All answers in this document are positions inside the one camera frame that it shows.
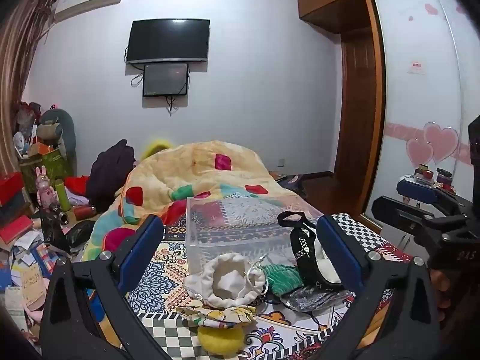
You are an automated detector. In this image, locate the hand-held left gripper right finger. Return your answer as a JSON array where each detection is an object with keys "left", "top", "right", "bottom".
[{"left": 317, "top": 214, "right": 440, "bottom": 360}]

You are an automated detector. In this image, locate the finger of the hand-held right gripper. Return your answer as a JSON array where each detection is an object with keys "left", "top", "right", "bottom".
[
  {"left": 397, "top": 174, "right": 456, "bottom": 205},
  {"left": 371, "top": 195, "right": 445, "bottom": 235}
]

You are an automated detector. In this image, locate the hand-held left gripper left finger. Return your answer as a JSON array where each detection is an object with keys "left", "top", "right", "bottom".
[{"left": 39, "top": 214, "right": 166, "bottom": 360}]

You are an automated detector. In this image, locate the black knitted strap bag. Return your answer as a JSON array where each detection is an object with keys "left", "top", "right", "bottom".
[{"left": 277, "top": 211, "right": 344, "bottom": 293}]

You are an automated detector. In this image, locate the green knitted cloth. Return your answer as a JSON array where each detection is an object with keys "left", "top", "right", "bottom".
[{"left": 262, "top": 264, "right": 304, "bottom": 296}]

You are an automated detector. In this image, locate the white drawstring pouch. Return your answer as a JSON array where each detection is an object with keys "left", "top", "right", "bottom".
[{"left": 184, "top": 253, "right": 269, "bottom": 308}]

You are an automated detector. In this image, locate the clear plastic box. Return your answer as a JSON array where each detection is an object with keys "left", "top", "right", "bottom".
[{"left": 186, "top": 195, "right": 325, "bottom": 276}]

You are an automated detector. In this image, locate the person's right hand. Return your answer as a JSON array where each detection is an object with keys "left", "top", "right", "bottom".
[{"left": 430, "top": 269, "right": 452, "bottom": 321}]

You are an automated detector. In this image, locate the white fluffy cloth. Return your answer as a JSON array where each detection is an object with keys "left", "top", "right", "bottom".
[{"left": 313, "top": 238, "right": 342, "bottom": 284}]

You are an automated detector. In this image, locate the grey glittery pouch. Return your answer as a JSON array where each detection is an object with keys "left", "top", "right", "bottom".
[{"left": 279, "top": 285, "right": 355, "bottom": 312}]

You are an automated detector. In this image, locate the yellow patchwork quilt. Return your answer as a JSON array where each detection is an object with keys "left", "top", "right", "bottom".
[{"left": 83, "top": 140, "right": 301, "bottom": 259}]

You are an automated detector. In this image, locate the dark purple backpack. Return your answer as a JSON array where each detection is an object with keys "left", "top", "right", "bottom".
[{"left": 86, "top": 139, "right": 136, "bottom": 212}]

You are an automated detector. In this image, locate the black plastic bag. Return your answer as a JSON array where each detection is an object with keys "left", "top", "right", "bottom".
[{"left": 39, "top": 208, "right": 97, "bottom": 259}]

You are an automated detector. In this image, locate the red cloth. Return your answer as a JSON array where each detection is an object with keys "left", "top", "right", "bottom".
[{"left": 64, "top": 175, "right": 91, "bottom": 197}]

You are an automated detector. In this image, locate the green bottle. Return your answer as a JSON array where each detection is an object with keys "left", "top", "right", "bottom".
[{"left": 55, "top": 179, "right": 72, "bottom": 212}]

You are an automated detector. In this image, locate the yellow cartoon printed cloth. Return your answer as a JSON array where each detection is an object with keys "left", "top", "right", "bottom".
[{"left": 176, "top": 302, "right": 259, "bottom": 327}]

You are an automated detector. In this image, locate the yellow plush toy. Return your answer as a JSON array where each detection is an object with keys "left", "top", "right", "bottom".
[{"left": 139, "top": 139, "right": 174, "bottom": 161}]

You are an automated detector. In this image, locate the patterned bed sheet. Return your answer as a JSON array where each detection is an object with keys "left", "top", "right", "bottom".
[{"left": 86, "top": 191, "right": 413, "bottom": 360}]

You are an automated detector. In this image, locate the pink rabbit doll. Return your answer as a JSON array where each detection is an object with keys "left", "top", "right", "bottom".
[{"left": 35, "top": 167, "right": 58, "bottom": 209}]

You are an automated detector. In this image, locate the yellow felt ball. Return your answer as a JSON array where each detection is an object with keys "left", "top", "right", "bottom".
[{"left": 197, "top": 324, "right": 245, "bottom": 356}]

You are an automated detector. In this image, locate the pile of papers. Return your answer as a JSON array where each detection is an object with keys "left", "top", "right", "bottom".
[{"left": 0, "top": 229, "right": 72, "bottom": 331}]

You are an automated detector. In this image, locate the green patterned gift bag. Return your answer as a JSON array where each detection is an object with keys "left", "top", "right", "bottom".
[{"left": 19, "top": 148, "right": 74, "bottom": 196}]

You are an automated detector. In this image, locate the wooden wardrobe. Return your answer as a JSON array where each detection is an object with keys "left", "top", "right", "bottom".
[{"left": 296, "top": 0, "right": 387, "bottom": 229}]

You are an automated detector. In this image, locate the red box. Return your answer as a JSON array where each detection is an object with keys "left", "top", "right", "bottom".
[{"left": 0, "top": 172, "right": 27, "bottom": 207}]

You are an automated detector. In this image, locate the grey plush toy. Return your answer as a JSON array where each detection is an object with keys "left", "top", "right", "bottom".
[{"left": 37, "top": 109, "right": 76, "bottom": 160}]

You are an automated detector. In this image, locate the striped brown curtain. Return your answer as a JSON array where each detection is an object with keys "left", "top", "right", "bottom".
[{"left": 0, "top": 0, "right": 57, "bottom": 173}]

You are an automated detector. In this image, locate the white air conditioner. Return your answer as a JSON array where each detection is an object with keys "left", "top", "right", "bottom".
[{"left": 52, "top": 0, "right": 126, "bottom": 23}]

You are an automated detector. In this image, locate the small black wall monitor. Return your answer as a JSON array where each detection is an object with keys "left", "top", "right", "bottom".
[{"left": 142, "top": 63, "right": 189, "bottom": 97}]

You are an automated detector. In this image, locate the black wall television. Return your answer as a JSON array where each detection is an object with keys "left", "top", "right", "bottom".
[{"left": 125, "top": 19, "right": 211, "bottom": 64}]

